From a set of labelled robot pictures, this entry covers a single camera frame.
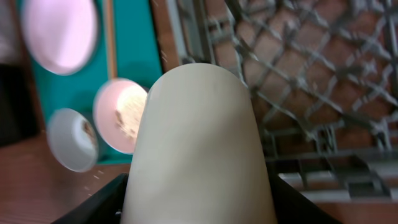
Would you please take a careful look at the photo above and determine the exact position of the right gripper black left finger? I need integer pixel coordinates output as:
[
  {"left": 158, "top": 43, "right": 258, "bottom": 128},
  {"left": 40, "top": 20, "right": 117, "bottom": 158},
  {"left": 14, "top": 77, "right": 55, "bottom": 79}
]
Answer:
[{"left": 52, "top": 173, "right": 128, "bottom": 224}]

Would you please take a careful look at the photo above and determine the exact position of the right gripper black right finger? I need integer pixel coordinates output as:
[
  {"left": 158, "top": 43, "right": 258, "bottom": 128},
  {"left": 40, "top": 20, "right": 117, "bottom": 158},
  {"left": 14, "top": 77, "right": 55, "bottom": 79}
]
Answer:
[{"left": 269, "top": 174, "right": 341, "bottom": 224}]

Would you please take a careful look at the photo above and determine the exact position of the small grey bowl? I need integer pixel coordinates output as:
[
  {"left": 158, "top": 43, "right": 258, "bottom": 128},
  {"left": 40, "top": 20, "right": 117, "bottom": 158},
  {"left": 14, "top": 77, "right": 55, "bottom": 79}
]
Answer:
[{"left": 46, "top": 108, "right": 100, "bottom": 172}]

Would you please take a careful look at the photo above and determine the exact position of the pink bowl with rice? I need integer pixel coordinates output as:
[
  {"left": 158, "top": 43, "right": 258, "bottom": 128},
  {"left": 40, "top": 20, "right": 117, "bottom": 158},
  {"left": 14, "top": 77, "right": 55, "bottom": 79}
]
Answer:
[{"left": 93, "top": 78, "right": 147, "bottom": 154}]

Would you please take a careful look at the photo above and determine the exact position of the cream plastic cup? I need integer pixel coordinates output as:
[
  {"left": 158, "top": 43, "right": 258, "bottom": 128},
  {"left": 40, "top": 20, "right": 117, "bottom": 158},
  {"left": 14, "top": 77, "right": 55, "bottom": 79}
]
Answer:
[{"left": 121, "top": 63, "right": 277, "bottom": 224}]

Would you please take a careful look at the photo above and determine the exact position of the black waste tray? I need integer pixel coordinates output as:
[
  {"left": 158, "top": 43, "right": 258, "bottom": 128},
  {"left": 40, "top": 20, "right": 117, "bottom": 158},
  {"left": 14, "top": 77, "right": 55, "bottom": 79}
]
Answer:
[{"left": 1, "top": 64, "right": 39, "bottom": 146}]

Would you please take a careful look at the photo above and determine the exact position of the grey dishwasher rack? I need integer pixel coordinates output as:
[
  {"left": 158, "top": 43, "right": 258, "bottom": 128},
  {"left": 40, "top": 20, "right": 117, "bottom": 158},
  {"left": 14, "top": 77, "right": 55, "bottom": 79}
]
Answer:
[{"left": 166, "top": 0, "right": 397, "bottom": 202}]

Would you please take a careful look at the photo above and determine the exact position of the brown food scrap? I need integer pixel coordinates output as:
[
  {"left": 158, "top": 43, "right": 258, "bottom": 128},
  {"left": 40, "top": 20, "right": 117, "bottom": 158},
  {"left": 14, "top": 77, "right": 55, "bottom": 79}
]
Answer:
[{"left": 82, "top": 121, "right": 97, "bottom": 146}]

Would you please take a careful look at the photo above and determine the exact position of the teal plastic tray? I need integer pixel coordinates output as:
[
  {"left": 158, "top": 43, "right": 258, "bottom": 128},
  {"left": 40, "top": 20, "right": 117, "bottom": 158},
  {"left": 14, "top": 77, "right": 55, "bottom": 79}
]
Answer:
[{"left": 19, "top": 1, "right": 162, "bottom": 164}]

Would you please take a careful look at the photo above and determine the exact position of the wooden chopstick left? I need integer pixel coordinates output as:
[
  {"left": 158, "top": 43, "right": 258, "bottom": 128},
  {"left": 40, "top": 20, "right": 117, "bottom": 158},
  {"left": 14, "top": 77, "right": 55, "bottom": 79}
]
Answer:
[{"left": 103, "top": 0, "right": 117, "bottom": 79}]

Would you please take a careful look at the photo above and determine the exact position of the large white plate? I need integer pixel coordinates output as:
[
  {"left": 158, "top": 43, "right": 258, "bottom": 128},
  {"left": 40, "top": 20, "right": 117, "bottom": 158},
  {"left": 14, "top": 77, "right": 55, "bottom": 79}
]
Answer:
[{"left": 21, "top": 0, "right": 100, "bottom": 76}]

